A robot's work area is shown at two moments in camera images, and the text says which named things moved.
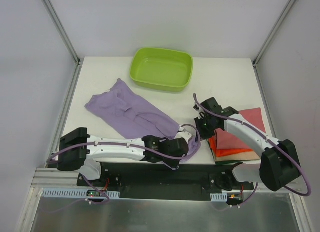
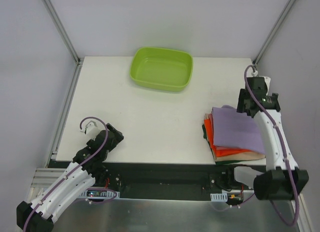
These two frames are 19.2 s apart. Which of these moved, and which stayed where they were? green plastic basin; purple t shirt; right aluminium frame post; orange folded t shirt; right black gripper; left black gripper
Moved: purple t shirt; right black gripper; left black gripper
Stayed: orange folded t shirt; right aluminium frame post; green plastic basin
